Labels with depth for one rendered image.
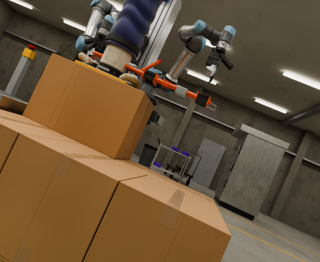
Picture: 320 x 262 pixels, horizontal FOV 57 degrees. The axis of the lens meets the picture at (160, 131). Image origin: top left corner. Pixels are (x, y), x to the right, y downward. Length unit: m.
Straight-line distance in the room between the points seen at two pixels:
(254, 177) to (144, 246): 7.04
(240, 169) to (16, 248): 7.06
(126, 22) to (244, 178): 6.48
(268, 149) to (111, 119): 6.66
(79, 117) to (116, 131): 0.23
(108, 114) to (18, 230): 0.79
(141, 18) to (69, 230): 1.31
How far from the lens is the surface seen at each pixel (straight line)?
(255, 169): 7.96
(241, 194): 7.93
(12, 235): 1.17
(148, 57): 2.66
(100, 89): 1.70
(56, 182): 1.08
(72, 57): 8.85
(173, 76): 2.43
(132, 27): 1.90
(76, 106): 1.73
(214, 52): 1.89
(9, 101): 1.83
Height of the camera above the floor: 0.70
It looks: 3 degrees up
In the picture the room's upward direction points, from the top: 24 degrees clockwise
